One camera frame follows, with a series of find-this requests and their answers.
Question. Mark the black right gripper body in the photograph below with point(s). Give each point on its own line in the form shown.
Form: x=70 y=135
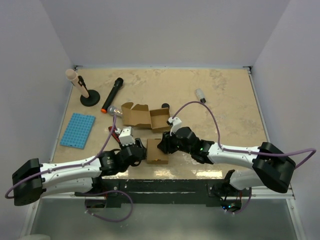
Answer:
x=172 y=145

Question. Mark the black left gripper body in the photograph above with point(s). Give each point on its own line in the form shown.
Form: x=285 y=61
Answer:
x=137 y=141

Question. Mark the small cardboard box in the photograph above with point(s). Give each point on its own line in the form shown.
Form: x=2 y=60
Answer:
x=154 y=156

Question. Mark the red black utility knife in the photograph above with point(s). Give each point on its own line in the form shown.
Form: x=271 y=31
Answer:
x=115 y=133

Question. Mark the taped cardboard box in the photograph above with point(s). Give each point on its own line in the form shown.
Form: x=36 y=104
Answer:
x=139 y=116

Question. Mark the small black round cap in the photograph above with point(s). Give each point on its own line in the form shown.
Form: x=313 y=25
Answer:
x=165 y=105

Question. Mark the small clear black-capped bottle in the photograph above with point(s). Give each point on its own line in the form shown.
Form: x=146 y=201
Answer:
x=200 y=95

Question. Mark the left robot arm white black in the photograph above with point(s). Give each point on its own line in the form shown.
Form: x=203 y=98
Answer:
x=34 y=180

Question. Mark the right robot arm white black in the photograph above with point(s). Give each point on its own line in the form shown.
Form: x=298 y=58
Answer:
x=266 y=165

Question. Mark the silver glitter microphone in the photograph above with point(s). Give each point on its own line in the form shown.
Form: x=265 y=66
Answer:
x=115 y=111

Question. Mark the blue studded building plate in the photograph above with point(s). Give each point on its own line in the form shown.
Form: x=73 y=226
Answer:
x=77 y=131

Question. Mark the black microphone orange end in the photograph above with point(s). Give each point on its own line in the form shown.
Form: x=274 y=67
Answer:
x=116 y=87

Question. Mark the beige microphone on stand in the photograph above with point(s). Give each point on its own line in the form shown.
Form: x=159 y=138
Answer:
x=75 y=79

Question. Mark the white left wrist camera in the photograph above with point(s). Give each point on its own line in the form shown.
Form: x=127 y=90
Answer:
x=125 y=136

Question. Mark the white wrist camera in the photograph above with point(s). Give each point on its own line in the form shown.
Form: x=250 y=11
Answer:
x=175 y=124
x=125 y=136

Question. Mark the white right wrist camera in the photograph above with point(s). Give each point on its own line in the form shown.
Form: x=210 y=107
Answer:
x=175 y=124

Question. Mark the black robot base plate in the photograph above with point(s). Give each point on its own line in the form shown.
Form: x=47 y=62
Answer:
x=208 y=192

